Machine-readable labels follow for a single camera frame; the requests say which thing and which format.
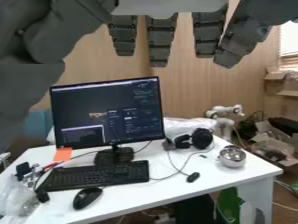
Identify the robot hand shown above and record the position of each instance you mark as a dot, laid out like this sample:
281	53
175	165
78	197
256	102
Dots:
41	36

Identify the black monitor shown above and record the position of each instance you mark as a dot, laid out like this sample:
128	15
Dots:
107	113

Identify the orange sticky note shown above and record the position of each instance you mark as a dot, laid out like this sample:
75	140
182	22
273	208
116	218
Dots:
63	155

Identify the small black clip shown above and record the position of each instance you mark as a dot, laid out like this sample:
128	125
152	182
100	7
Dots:
23	170

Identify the black keyboard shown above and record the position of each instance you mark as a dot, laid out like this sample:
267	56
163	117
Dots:
94	175

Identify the black headphones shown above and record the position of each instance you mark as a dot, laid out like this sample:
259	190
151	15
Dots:
200	138

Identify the small white jointed device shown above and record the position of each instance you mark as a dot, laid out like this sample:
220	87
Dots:
224	111

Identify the clear plastic bag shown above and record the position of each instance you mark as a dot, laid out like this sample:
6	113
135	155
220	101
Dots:
15	200

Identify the black mouse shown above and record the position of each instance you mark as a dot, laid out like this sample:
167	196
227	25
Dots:
87	198

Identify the white desk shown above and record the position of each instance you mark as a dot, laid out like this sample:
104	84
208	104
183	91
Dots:
155	193

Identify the small black dongle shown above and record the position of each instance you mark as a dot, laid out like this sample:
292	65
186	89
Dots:
194	177

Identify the round metal bowl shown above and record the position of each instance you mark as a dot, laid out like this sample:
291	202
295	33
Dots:
232	156

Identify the open cardboard box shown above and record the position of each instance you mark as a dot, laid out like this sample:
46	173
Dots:
275	146

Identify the green bag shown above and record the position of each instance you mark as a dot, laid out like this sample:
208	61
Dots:
230	206

